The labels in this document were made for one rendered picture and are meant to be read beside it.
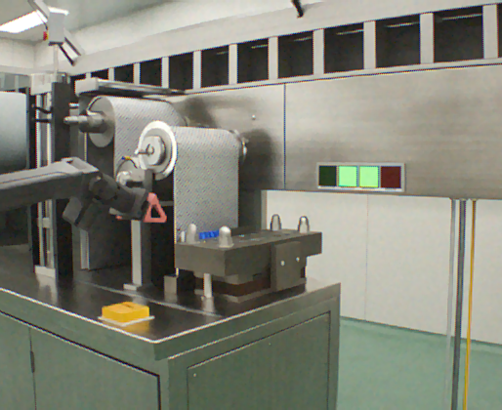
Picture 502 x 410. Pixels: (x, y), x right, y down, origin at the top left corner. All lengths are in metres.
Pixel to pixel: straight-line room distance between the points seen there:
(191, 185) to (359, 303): 2.92
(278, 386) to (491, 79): 0.86
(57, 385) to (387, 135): 1.00
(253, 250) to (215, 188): 0.25
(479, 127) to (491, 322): 2.64
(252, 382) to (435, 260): 2.73
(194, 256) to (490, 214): 2.70
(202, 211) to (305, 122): 0.37
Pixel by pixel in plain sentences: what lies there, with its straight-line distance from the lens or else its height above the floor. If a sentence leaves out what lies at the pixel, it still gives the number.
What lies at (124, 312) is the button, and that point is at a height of 0.92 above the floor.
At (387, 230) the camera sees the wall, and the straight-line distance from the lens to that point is 3.97.
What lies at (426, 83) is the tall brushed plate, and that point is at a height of 1.41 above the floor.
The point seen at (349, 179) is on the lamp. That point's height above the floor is 1.18.
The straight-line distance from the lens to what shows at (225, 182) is 1.48.
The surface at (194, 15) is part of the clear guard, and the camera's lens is 1.83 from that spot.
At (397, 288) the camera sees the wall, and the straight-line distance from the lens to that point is 4.00.
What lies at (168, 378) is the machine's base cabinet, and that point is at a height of 0.82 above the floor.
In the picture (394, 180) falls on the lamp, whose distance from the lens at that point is 1.36.
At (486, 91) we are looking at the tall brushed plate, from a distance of 1.30.
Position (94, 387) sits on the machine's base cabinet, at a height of 0.73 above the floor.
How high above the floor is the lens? 1.22
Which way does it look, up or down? 4 degrees down
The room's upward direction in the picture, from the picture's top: straight up
